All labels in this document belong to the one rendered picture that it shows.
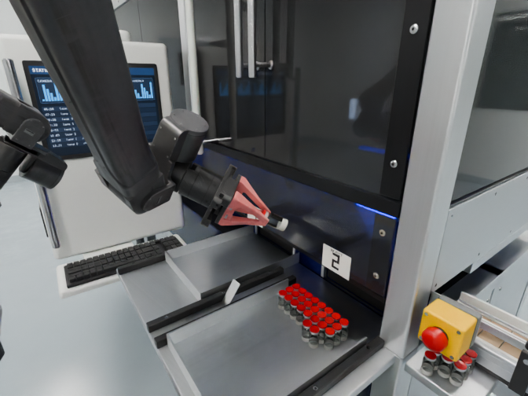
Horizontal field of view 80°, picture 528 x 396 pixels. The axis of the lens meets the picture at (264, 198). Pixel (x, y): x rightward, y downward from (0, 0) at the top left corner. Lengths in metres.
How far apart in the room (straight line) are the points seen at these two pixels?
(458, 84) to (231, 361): 0.64
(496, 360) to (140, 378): 1.59
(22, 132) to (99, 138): 0.40
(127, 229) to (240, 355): 0.81
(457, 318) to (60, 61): 0.66
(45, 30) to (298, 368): 0.66
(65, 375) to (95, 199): 1.09
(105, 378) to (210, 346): 1.29
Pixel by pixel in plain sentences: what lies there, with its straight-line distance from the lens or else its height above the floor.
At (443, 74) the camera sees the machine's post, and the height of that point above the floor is 1.43.
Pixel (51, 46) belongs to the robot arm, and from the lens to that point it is 0.27.
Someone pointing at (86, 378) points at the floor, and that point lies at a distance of 2.05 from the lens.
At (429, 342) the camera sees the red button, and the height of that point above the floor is 0.99.
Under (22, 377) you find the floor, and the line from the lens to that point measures 2.22.
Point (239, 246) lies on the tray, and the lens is 1.11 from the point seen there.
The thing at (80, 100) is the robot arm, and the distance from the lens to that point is 0.30.
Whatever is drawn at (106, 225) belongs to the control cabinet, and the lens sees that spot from 1.36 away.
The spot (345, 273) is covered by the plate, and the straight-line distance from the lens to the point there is 0.77.
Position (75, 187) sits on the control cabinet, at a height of 1.07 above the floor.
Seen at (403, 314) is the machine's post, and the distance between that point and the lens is 0.72.
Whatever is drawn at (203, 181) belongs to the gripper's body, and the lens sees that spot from 0.50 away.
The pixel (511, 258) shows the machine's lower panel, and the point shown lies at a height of 0.88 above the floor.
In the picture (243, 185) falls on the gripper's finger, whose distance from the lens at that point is 0.52.
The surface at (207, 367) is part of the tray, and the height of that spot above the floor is 0.88.
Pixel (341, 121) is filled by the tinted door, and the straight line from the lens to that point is 0.70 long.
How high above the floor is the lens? 1.42
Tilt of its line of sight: 21 degrees down
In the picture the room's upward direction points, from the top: straight up
